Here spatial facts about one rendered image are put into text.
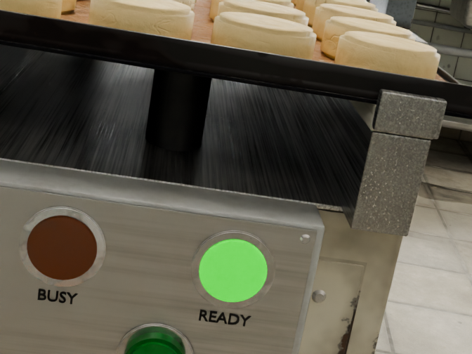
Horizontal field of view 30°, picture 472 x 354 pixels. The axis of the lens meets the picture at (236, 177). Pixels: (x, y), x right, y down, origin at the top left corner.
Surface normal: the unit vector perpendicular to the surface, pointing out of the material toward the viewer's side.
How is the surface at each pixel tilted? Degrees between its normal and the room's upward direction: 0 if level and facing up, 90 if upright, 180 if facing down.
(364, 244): 90
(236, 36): 90
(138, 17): 90
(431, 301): 0
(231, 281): 90
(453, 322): 0
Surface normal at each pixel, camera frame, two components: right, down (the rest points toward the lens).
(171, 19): 0.58, 0.34
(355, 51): -0.75, 0.08
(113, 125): 0.16, -0.94
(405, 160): 0.04, 0.32
